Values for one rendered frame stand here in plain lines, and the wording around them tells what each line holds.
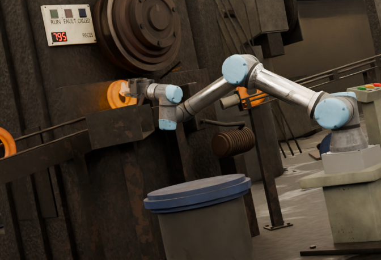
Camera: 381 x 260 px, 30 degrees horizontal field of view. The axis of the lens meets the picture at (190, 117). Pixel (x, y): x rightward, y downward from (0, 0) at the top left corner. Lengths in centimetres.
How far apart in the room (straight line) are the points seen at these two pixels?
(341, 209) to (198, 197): 105
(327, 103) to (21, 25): 141
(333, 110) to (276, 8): 886
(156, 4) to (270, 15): 809
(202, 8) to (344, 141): 498
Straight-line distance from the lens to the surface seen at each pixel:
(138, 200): 284
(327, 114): 272
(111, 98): 320
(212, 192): 194
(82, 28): 331
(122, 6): 328
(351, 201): 286
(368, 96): 337
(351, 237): 290
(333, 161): 287
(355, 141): 287
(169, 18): 341
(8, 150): 285
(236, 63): 283
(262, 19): 1124
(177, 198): 195
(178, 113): 307
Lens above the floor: 62
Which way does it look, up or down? level
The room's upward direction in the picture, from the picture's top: 12 degrees counter-clockwise
